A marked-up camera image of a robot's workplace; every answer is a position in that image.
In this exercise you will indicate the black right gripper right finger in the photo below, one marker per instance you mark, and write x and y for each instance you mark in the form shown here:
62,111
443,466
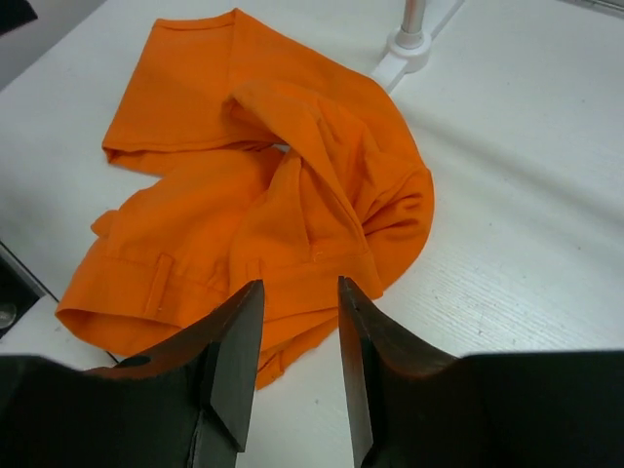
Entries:
407,400

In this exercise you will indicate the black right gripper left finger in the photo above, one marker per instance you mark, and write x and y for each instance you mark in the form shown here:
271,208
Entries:
186,401

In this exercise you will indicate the orange trousers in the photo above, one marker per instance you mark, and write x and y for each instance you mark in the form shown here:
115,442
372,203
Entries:
272,163

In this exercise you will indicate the white clothes rack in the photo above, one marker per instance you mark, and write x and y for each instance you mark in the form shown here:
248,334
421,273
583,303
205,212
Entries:
408,48

